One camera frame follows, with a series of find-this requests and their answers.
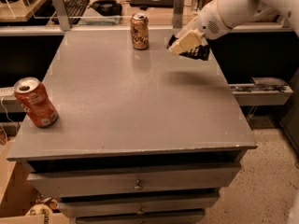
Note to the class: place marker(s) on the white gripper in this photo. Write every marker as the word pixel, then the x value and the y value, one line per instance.
pixel 207 20

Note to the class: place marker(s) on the black rxbar chocolate wrapper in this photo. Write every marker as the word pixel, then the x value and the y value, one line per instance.
pixel 198 53

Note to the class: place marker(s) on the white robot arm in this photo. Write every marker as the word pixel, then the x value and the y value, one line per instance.
pixel 237 12

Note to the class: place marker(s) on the gold brown soda can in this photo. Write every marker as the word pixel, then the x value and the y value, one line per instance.
pixel 140 31

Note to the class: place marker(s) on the orange soda can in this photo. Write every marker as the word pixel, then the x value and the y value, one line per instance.
pixel 33 97

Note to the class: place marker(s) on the black laptop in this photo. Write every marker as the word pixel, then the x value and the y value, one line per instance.
pixel 152 3

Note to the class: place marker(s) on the black headphones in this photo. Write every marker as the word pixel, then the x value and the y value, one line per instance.
pixel 107 7

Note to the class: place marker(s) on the grey drawer cabinet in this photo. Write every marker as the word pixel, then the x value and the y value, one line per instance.
pixel 120 107

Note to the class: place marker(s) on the black keyboard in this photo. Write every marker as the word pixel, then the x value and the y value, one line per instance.
pixel 75 9

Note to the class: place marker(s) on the top grey drawer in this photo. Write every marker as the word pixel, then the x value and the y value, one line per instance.
pixel 135 180

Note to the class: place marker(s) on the grey drawer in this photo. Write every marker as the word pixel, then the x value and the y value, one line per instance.
pixel 135 180
pixel 139 205
pixel 183 217

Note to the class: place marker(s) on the bottom grey drawer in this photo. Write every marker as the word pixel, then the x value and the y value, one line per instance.
pixel 183 217

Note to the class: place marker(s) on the middle grey drawer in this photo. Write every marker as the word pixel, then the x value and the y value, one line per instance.
pixel 139 205

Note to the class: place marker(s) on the cardboard box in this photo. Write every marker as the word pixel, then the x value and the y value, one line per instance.
pixel 17 196

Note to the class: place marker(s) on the right grey metal post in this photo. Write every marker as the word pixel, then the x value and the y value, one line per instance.
pixel 178 8

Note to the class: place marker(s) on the grey metal post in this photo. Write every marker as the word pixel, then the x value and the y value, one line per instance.
pixel 178 8
pixel 63 19

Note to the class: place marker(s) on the grey metal side rail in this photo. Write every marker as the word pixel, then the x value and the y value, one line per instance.
pixel 262 91

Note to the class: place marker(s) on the left grey metal post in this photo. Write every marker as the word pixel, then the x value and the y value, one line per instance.
pixel 63 19

